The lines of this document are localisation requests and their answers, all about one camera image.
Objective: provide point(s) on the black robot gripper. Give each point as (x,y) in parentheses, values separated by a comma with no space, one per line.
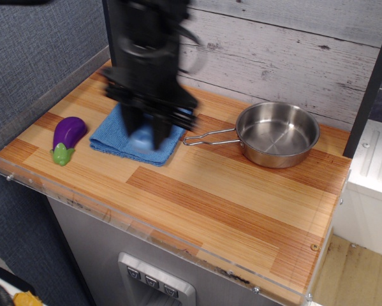
(146,82)

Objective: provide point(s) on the blue and grey toy spoon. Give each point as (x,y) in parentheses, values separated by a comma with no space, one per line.
(141,140)

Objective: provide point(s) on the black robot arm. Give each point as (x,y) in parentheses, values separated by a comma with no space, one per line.
(144,38)

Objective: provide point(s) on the blue folded cloth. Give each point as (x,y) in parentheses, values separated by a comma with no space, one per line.
(111,138)

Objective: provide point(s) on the purple toy eggplant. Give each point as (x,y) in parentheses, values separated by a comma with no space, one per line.
(68,132)

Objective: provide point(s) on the stainless steel pan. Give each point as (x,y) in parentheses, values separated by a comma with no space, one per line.
(271,134)

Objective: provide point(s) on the grey toy fridge cabinet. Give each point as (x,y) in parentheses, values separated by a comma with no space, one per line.
(96,245)

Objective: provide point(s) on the silver dispenser button panel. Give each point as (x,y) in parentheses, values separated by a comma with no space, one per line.
(147,285)

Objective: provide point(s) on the yellow and black object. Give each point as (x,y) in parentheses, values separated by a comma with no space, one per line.
(15,291)

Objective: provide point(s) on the white toy sink unit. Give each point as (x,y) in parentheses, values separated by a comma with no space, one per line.
(358,216)

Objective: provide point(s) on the clear acrylic guard rail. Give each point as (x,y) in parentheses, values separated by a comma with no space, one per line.
(261,228)

